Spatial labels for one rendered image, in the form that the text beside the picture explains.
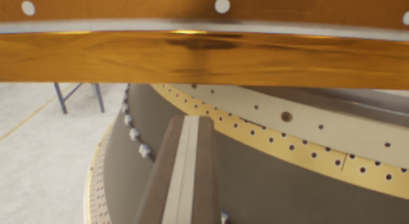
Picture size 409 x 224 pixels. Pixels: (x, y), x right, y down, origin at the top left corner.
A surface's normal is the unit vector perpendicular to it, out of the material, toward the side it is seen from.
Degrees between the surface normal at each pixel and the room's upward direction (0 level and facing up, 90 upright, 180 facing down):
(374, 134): 90
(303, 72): 90
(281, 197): 62
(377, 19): 90
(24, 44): 90
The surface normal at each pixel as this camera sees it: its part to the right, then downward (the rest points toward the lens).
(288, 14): -0.01, 0.48
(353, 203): -0.39, -0.04
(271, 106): -0.58, 0.38
